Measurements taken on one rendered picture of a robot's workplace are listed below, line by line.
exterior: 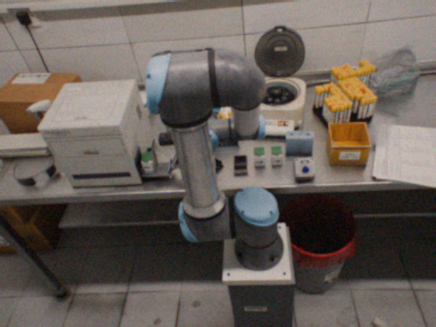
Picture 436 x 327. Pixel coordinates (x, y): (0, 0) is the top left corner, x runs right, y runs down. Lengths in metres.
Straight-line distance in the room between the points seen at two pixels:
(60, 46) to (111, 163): 0.74
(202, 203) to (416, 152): 0.89
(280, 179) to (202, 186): 0.54
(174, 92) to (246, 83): 0.14
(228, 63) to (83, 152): 0.80
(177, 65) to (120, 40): 1.12
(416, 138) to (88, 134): 1.20
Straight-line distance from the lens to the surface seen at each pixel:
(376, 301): 2.16
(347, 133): 1.51
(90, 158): 1.41
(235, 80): 0.72
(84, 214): 2.31
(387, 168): 1.46
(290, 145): 1.42
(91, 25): 1.85
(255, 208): 0.97
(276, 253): 1.11
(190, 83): 0.72
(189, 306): 2.12
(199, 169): 0.86
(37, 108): 1.62
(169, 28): 1.76
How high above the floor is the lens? 1.90
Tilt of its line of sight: 44 degrees down
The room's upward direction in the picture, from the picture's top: 8 degrees counter-clockwise
